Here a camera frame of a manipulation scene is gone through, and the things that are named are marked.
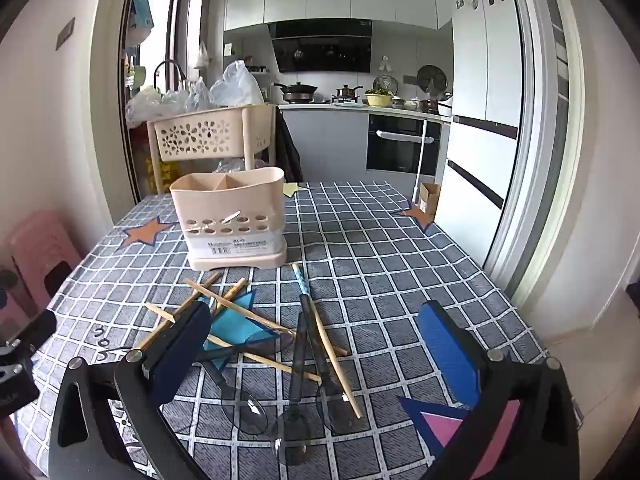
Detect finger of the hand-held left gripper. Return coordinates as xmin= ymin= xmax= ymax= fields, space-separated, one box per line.
xmin=0 ymin=309 xmax=57 ymax=361

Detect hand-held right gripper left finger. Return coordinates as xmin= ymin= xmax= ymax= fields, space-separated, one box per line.
xmin=48 ymin=296 xmax=213 ymax=480

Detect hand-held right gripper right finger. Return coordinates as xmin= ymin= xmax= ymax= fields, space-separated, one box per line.
xmin=416 ymin=300 xmax=582 ymax=480

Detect beige plastic utensil holder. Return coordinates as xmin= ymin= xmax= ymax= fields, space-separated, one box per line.
xmin=169 ymin=169 xmax=289 ymax=272

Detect pink plastic stool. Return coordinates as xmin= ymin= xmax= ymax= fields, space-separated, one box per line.
xmin=9 ymin=210 xmax=83 ymax=312

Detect grey checked tablecloth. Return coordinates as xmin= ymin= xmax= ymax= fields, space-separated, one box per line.
xmin=15 ymin=180 xmax=586 ymax=480

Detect small cardboard box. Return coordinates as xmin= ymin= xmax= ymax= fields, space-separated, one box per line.
xmin=419 ymin=182 xmax=442 ymax=214

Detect yellow foil packages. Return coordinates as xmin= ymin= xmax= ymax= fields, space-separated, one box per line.
xmin=144 ymin=154 xmax=162 ymax=194

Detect white pole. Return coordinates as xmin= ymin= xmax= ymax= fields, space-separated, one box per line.
xmin=413 ymin=120 xmax=431 ymax=202

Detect crumpled clear plastic bag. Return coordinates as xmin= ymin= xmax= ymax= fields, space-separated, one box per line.
xmin=214 ymin=157 xmax=271 ymax=174

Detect white refrigerator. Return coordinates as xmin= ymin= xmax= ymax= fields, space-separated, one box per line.
xmin=434 ymin=0 xmax=526 ymax=267

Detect black built-in oven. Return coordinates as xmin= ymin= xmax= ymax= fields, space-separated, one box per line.
xmin=366 ymin=112 xmax=443 ymax=177

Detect beige flower-cutout storage cart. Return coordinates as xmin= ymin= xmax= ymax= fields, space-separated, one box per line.
xmin=146 ymin=104 xmax=277 ymax=196

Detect dark hanging jacket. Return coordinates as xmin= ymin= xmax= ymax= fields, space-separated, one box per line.
xmin=274 ymin=105 xmax=304 ymax=184

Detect grey kitchen counter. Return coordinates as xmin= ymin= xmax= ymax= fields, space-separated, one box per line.
xmin=276 ymin=101 xmax=453 ymax=184

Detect yellow bowl with greens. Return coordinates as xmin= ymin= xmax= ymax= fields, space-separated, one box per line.
xmin=363 ymin=87 xmax=397 ymax=109

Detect white plastic bag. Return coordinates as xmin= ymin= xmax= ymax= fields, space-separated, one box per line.
xmin=209 ymin=60 xmax=266 ymax=107

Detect dark wok with lid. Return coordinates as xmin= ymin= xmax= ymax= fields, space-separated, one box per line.
xmin=272 ymin=81 xmax=319 ymax=104

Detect curved kitchen faucet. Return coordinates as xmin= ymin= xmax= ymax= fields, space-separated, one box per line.
xmin=152 ymin=59 xmax=187 ymax=92

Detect black range hood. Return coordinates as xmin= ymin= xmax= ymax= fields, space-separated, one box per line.
xmin=267 ymin=19 xmax=375 ymax=75

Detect blue hanging packet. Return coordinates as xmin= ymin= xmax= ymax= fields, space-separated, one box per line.
xmin=131 ymin=0 xmax=154 ymax=29

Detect white sliding door frame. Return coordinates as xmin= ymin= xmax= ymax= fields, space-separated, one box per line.
xmin=492 ymin=0 xmax=587 ymax=311

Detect grey wall switch panel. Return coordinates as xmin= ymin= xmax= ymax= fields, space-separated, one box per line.
xmin=54 ymin=16 xmax=77 ymax=52

